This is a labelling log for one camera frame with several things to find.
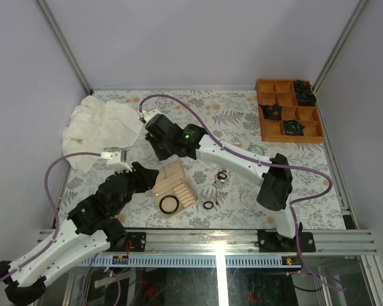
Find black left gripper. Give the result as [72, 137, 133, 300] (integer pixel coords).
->
[115, 163, 160, 217]

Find beige jewelry box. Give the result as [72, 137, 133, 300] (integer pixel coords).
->
[151, 160, 199, 219]

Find black bangle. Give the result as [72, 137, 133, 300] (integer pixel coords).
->
[159, 195, 179, 215]

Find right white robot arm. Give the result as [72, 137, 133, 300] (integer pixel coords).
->
[142, 110, 301, 252]

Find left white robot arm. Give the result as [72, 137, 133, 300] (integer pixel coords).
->
[0, 162, 159, 305]

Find white crumpled cloth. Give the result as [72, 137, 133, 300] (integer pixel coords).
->
[62, 96, 143, 156]

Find floral patterned tablecloth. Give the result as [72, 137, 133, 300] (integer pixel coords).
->
[60, 89, 345, 230]

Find black flower orange dots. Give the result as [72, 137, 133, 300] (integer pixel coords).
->
[260, 104, 282, 120]

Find orange wooden divided tray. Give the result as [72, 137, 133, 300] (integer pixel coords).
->
[255, 79, 324, 143]

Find black flower green swirls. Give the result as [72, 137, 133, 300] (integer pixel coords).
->
[283, 119, 305, 136]

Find black fabric flower top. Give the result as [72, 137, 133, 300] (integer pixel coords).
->
[293, 80, 312, 92]

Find black fabric flower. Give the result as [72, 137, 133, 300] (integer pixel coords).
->
[293, 80, 312, 92]
[296, 91, 317, 106]

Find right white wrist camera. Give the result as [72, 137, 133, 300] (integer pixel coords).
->
[139, 109, 161, 124]

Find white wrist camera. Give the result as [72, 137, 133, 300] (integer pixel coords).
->
[100, 151, 132, 173]
[139, 109, 161, 124]

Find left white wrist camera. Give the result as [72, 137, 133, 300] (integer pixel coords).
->
[100, 151, 132, 173]

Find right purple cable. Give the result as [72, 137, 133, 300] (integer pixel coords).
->
[138, 94, 347, 293]

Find purple cable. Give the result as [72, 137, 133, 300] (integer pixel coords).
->
[0, 152, 103, 293]
[138, 94, 347, 293]

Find thin silver cuff bracelet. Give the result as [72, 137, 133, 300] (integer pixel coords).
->
[239, 192, 260, 209]

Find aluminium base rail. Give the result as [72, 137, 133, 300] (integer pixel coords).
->
[45, 228, 377, 272]

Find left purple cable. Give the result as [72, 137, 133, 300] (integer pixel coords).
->
[0, 152, 103, 293]

